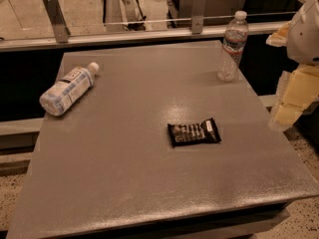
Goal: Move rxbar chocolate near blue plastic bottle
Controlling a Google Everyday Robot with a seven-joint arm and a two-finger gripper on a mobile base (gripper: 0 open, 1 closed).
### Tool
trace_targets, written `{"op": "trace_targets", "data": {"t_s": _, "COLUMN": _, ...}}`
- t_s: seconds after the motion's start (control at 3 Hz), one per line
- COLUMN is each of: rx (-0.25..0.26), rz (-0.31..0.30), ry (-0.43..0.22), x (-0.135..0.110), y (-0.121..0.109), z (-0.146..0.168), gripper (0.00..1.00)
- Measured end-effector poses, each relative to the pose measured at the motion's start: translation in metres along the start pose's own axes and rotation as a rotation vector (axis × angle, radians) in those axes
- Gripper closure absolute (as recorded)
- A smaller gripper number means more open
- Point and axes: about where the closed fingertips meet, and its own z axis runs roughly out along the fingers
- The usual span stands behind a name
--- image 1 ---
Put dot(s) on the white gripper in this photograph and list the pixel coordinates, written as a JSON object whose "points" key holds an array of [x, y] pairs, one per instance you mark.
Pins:
{"points": [[304, 37]]}

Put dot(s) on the black rxbar chocolate wrapper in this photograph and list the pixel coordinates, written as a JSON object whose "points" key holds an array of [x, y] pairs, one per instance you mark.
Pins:
{"points": [[194, 133]]}

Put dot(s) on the clear water bottle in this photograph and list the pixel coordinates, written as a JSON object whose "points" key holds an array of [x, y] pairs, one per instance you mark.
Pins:
{"points": [[233, 44]]}

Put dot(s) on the blue labelled plastic bottle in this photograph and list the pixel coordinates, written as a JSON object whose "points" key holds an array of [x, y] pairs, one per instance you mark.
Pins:
{"points": [[60, 97]]}

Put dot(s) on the right metal bracket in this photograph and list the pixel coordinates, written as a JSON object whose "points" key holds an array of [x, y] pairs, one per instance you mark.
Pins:
{"points": [[197, 15]]}

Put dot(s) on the metal bracket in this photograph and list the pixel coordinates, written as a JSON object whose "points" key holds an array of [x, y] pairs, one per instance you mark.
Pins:
{"points": [[197, 15], [58, 23]]}

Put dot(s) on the grey metal rail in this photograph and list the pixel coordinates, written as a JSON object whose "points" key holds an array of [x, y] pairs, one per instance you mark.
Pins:
{"points": [[124, 38]]}

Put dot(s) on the left metal bracket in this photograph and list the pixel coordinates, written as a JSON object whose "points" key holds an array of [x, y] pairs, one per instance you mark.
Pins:
{"points": [[58, 23]]}

